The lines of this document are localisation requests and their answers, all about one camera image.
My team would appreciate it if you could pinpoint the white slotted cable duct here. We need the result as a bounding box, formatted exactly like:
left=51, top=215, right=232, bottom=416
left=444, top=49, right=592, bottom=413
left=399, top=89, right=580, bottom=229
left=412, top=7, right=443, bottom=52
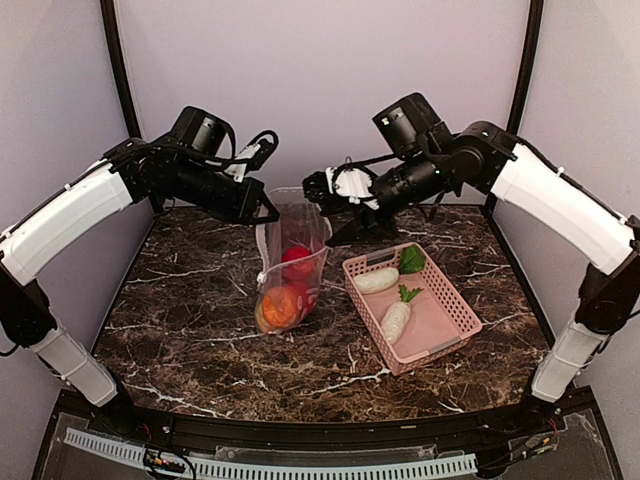
left=63, top=427, right=477, bottom=480

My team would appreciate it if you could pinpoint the white radish toy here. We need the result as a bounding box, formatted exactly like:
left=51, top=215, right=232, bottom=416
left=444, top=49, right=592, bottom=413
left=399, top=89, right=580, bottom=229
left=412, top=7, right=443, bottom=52
left=380, top=284, right=423, bottom=344

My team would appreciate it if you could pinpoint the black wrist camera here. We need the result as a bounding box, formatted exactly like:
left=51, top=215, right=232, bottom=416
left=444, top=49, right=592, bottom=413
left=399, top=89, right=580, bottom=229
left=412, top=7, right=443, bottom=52
left=372, top=92, right=454, bottom=160
left=169, top=106, right=236, bottom=156

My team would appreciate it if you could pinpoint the pink plastic basket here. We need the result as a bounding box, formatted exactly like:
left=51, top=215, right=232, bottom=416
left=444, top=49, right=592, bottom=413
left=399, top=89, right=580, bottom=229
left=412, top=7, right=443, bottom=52
left=342, top=242, right=482, bottom=375

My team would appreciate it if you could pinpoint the black frame post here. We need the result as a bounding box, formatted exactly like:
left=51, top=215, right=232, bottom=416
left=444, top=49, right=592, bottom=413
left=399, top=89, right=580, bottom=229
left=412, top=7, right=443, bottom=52
left=99, top=0, right=142, bottom=138
left=506, top=0, right=545, bottom=134

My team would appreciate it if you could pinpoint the white radish with green leaf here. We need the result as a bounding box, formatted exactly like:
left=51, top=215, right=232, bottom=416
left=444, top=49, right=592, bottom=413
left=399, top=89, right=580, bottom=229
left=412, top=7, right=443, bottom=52
left=353, top=245, right=426, bottom=294

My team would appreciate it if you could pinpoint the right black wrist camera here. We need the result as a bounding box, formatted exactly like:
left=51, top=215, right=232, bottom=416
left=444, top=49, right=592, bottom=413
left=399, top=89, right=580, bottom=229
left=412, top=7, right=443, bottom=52
left=372, top=92, right=454, bottom=160

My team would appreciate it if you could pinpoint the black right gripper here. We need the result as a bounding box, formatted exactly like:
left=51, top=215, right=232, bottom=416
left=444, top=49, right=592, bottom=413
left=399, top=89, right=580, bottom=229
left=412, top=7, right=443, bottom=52
left=319, top=144, right=447, bottom=245

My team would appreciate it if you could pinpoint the right black frame post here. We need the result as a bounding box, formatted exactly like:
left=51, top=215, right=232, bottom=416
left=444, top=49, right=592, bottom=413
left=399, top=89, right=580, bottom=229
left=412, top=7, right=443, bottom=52
left=506, top=0, right=545, bottom=134

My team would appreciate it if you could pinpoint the orange tangerine toy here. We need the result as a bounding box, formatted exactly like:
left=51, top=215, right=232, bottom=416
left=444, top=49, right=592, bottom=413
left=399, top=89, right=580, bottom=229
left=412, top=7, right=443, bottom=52
left=262, top=286, right=299, bottom=328

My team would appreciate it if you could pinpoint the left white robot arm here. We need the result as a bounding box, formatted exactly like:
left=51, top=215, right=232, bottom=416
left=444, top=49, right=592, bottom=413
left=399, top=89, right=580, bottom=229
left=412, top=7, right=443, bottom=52
left=1, top=130, right=279, bottom=436

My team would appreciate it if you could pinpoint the red apple toy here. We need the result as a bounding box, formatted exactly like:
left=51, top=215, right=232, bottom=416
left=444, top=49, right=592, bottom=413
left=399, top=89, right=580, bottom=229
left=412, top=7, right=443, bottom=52
left=281, top=246, right=315, bottom=281

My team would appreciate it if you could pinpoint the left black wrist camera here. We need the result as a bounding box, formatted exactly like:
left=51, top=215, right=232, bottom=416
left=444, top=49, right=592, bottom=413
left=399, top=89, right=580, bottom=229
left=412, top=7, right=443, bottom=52
left=169, top=106, right=236, bottom=156

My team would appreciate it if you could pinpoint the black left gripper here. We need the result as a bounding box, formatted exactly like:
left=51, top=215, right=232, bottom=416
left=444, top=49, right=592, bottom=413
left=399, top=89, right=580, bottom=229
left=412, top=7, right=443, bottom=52
left=170, top=155, right=281, bottom=225

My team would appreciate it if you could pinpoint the red tomato toy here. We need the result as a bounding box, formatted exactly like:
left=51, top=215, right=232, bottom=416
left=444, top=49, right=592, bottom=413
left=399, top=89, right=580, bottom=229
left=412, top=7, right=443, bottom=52
left=289, top=281, right=317, bottom=320

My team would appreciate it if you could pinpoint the clear zip top bag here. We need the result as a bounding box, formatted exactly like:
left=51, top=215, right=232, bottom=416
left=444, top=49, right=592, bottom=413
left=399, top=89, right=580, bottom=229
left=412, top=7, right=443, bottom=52
left=255, top=187, right=332, bottom=334

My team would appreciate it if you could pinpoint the left black frame post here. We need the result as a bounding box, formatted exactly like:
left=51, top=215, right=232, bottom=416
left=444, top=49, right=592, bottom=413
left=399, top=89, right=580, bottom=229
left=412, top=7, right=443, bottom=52
left=99, top=0, right=142, bottom=138

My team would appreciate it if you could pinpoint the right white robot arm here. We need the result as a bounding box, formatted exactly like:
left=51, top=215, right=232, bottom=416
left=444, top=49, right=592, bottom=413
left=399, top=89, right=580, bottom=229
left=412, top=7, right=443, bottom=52
left=304, top=119, right=639, bottom=434

